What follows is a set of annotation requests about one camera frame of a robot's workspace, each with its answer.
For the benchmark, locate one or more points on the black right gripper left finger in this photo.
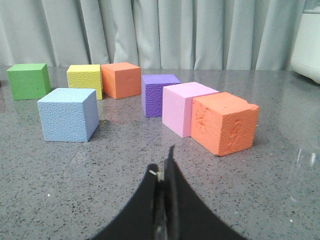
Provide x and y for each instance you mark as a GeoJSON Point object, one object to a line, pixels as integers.
{"type": "Point", "coordinates": [135, 221]}

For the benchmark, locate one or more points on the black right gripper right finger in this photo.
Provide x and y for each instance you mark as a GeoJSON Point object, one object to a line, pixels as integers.
{"type": "Point", "coordinates": [187, 217]}

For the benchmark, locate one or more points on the light blue foam cube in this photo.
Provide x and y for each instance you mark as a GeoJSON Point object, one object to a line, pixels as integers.
{"type": "Point", "coordinates": [69, 114]}

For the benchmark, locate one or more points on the damaged orange foam cube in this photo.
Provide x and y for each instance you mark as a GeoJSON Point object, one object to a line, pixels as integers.
{"type": "Point", "coordinates": [223, 123]}

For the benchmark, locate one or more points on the pink foam cube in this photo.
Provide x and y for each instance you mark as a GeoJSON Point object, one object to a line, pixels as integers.
{"type": "Point", "coordinates": [177, 101]}

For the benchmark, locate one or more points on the dark purple foam cube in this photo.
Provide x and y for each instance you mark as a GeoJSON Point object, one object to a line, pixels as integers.
{"type": "Point", "coordinates": [152, 92]}

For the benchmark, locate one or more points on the yellow foam cube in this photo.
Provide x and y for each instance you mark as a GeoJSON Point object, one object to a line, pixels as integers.
{"type": "Point", "coordinates": [87, 76]}

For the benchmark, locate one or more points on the green foam cube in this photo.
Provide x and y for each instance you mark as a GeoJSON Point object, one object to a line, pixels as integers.
{"type": "Point", "coordinates": [29, 81]}

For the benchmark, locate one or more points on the grey curtain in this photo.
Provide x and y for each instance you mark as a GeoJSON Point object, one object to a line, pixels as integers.
{"type": "Point", "coordinates": [154, 34]}

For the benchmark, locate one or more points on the white appliance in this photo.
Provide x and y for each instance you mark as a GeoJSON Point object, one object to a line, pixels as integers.
{"type": "Point", "coordinates": [305, 58]}

